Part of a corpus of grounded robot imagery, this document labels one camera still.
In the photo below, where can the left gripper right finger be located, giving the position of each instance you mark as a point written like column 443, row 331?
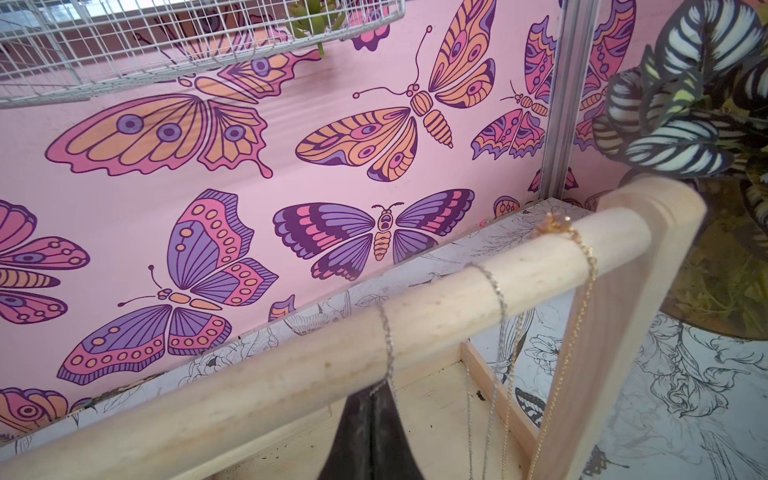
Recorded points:
column 392, row 456

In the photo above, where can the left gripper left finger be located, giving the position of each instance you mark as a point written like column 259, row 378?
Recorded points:
column 350, row 454

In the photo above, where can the small succulent in basket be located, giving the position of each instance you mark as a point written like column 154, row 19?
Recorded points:
column 309, row 18

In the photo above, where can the potted green leafy plant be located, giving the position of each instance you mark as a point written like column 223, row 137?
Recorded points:
column 694, row 108

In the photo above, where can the metal cage frame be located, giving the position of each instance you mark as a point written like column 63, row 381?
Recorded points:
column 578, row 22

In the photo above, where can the white wire wall basket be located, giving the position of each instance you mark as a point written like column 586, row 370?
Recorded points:
column 68, row 51

